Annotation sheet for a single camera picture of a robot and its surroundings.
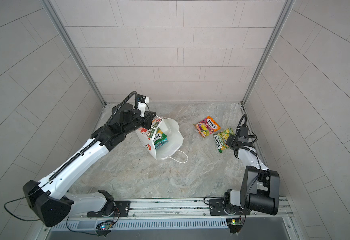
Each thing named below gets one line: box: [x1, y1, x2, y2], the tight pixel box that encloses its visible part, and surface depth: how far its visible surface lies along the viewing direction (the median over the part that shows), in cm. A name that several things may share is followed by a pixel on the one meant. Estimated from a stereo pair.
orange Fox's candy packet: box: [193, 116, 221, 138], surface depth 101 cm
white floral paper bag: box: [135, 115, 189, 164], surface depth 83 cm
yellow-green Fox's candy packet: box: [213, 127, 235, 153], surface depth 92 cm
